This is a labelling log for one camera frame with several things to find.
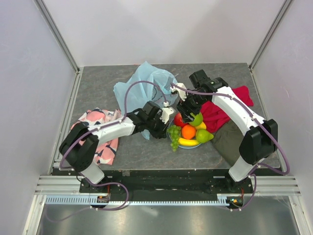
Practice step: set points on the yellow fake banana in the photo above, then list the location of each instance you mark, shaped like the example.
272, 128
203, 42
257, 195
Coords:
187, 142

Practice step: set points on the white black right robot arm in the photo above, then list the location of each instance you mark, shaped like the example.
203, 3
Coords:
260, 136

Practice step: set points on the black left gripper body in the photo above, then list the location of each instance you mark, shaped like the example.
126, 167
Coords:
156, 126

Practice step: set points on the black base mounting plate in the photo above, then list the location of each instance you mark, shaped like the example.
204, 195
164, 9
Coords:
204, 180

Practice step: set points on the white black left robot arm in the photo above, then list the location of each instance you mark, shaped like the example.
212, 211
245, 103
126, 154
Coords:
80, 145

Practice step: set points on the red cloth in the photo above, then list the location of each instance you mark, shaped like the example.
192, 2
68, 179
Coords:
214, 117

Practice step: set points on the right aluminium corner post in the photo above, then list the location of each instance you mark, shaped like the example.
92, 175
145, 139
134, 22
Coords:
270, 33

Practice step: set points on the red fake apple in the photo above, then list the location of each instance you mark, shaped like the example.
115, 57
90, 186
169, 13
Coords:
178, 121

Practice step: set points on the green fake lime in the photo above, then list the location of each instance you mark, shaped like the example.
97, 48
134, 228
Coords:
198, 119

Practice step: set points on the aluminium frame rail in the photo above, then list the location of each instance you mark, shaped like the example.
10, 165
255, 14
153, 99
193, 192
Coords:
261, 185

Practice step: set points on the green fake grapes bunch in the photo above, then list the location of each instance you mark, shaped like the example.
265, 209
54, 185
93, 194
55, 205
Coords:
174, 133

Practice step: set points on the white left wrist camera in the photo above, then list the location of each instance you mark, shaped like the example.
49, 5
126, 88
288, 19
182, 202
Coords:
167, 112

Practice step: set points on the light blue plate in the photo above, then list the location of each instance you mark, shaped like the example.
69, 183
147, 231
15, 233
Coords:
180, 146

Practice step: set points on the pink navy patterned cloth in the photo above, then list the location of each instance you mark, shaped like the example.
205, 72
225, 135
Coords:
107, 147

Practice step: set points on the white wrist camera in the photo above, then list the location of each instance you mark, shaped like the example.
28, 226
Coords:
180, 89
167, 112

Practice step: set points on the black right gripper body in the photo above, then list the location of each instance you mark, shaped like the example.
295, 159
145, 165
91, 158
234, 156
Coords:
193, 103

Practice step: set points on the slotted grey cable duct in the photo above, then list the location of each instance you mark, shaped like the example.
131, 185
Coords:
97, 200

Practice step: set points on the olive green cloth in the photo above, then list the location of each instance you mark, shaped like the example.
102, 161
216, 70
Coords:
227, 141

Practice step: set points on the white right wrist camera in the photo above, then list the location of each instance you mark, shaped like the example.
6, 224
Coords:
180, 89

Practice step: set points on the left aluminium corner post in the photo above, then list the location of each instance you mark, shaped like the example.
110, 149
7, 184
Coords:
56, 33

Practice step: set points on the fake orange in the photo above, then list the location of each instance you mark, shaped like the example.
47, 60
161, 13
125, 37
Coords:
188, 132

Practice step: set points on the translucent light blue plastic bag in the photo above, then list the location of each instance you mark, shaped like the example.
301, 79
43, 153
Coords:
148, 83

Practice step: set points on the aluminium corner post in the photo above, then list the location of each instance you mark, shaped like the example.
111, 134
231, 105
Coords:
56, 33
270, 33

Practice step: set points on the green fake pear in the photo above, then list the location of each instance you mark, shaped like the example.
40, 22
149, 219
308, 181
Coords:
203, 136

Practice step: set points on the yellow fake mango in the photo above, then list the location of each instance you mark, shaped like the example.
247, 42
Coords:
201, 126

